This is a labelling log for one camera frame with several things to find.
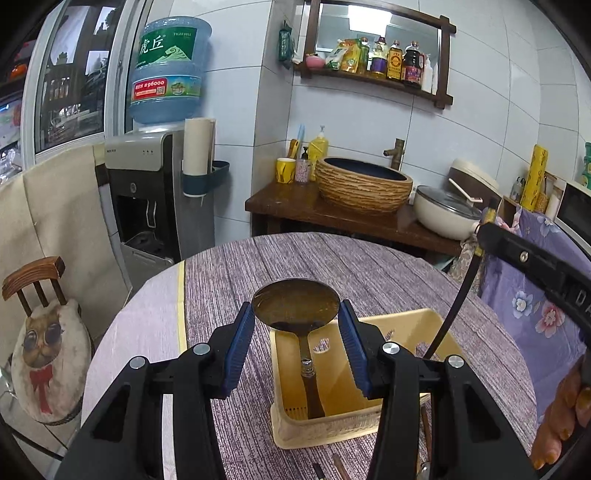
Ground white bottle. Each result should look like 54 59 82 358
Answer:
422 54 439 94

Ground wooden framed mirror shelf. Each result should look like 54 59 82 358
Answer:
293 0 458 110

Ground cluttered goods shelf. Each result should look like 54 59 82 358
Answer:
0 39 38 178

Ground glass sliding door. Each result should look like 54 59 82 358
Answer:
25 0 155 162

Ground purple label bottle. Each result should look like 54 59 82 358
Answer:
370 36 389 78

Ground purple floral cloth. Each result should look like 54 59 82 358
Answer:
478 208 591 411

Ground woven pattern wash basin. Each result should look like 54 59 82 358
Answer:
315 157 414 215

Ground dark soy sauce bottle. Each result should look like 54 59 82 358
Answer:
402 41 426 88

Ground beige cloth cover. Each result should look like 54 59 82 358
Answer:
0 143 134 352

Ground yellow tape strip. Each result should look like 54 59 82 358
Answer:
176 263 188 352

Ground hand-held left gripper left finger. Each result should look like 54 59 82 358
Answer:
55 302 257 480

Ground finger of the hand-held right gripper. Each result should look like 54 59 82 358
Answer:
475 222 563 298

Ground person's right hand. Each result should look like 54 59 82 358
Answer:
531 357 591 469

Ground yellow snack bag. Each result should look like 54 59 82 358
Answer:
325 39 363 75

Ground white pot with glass lid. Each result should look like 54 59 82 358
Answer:
412 185 483 241

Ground beige plastic utensil holder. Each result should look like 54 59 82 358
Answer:
269 309 467 450

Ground patterned pump bottle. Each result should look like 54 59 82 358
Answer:
295 147 311 185

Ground cat print seat cushion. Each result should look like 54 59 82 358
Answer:
10 298 93 425

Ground green hanging packet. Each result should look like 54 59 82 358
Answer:
277 23 296 65

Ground bronze faucet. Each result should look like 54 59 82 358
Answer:
383 138 406 171

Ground grey water dispenser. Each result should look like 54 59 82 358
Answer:
104 124 218 289

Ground white brown rice cooker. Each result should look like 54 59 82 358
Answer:
448 158 502 208

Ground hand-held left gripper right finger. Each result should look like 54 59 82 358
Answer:
337 299 539 480

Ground beige floral cloth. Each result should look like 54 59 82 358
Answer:
449 234 483 288

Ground yellow pump bottle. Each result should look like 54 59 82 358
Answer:
308 126 329 169

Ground yellow label bottle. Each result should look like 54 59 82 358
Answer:
386 40 404 81

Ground yellow foil roll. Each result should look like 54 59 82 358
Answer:
521 144 550 213

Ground white microwave oven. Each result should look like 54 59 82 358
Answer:
551 179 591 252

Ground wooden chair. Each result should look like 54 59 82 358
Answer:
2 256 68 317

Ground metal ladle with wooden handle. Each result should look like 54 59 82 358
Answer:
252 278 341 420

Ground dark blue cup holder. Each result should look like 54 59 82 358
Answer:
181 160 230 198

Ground blue water jug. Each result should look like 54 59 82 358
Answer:
128 16 213 124

